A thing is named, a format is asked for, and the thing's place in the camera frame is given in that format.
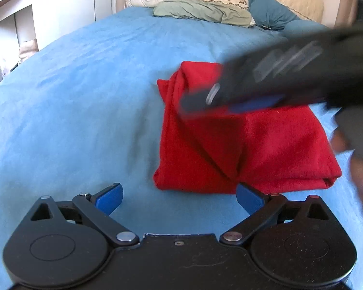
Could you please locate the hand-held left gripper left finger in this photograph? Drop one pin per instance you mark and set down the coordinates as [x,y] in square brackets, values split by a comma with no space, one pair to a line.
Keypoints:
[109,201]

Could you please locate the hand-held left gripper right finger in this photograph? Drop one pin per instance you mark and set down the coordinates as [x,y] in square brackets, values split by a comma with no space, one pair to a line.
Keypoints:
[250,201]

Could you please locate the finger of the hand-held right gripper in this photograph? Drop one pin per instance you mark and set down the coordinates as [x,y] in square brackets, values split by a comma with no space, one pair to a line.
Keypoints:
[199,99]
[255,104]

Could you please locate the red knit sweater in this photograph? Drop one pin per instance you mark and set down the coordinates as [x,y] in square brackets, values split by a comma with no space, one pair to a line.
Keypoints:
[254,145]

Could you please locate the teal pillow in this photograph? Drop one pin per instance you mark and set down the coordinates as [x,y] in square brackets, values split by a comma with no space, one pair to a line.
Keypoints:
[270,10]

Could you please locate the beige curtain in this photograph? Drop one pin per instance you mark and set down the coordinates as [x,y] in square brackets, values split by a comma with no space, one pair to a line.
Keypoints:
[346,0]

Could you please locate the blue bed sheet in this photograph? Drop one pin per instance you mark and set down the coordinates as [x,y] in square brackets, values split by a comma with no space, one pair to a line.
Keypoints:
[78,120]

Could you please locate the green pillow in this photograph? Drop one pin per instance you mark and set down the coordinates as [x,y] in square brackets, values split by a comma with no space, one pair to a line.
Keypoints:
[199,12]

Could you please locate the white shelf unit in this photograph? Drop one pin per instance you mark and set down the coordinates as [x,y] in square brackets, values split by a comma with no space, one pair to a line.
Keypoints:
[9,27]

